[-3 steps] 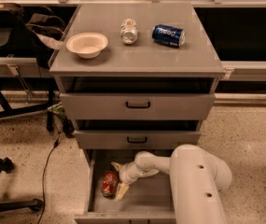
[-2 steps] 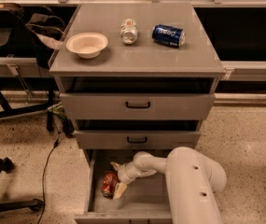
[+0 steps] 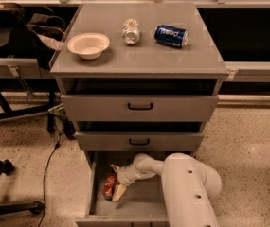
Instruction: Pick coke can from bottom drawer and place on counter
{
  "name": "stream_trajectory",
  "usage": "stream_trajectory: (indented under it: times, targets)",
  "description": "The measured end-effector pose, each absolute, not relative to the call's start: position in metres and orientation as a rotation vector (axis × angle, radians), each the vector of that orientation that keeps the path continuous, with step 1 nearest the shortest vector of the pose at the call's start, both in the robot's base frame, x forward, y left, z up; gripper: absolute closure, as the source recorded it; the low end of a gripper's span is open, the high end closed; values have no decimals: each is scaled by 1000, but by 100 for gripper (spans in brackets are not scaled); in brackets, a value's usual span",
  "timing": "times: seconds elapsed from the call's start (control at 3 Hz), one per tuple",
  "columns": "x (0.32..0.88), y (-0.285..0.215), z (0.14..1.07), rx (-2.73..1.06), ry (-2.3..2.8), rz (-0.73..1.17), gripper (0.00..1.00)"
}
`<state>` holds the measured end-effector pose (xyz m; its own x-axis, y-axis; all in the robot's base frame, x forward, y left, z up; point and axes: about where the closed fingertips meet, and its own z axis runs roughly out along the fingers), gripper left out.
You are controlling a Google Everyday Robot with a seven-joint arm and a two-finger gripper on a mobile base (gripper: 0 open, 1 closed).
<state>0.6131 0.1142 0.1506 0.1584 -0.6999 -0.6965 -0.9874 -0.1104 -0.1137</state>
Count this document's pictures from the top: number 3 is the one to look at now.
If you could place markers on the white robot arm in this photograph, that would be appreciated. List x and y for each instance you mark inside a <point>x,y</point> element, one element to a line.
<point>187,185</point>

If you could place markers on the dark jacket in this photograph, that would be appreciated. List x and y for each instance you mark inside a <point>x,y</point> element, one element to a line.
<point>47,30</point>

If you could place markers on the grey bottom drawer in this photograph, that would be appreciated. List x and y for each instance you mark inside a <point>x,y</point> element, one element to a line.
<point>142,204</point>

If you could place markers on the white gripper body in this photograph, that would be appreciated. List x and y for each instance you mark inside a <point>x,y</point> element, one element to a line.
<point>125,175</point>

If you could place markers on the green object on floor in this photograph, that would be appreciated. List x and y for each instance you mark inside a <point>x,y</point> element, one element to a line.
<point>68,128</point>

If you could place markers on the grey middle drawer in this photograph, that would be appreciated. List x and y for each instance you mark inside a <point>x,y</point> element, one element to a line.
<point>139,141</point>

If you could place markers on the grey drawer cabinet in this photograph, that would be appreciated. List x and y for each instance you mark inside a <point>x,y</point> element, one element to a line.
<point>147,68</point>

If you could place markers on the grey drawer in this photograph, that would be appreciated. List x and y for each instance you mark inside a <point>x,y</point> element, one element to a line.
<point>131,108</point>
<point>139,141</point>
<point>142,204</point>

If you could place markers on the silver white soda can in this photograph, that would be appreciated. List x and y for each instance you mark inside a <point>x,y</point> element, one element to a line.
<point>131,32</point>

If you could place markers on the white bowl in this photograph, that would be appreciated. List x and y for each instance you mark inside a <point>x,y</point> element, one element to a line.
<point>88,46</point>

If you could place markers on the black backpack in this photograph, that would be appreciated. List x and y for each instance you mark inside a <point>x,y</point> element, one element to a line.
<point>2,19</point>

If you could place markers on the grey top drawer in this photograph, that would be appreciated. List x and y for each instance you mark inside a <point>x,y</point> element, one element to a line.
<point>131,108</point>

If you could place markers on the blue pepsi can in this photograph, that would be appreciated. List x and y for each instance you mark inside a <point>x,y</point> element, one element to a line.
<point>171,36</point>

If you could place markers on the red coke can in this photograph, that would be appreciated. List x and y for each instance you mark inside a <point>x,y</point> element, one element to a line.
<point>109,187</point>

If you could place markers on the black table frame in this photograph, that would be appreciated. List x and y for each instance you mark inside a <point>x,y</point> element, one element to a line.
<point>8,112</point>

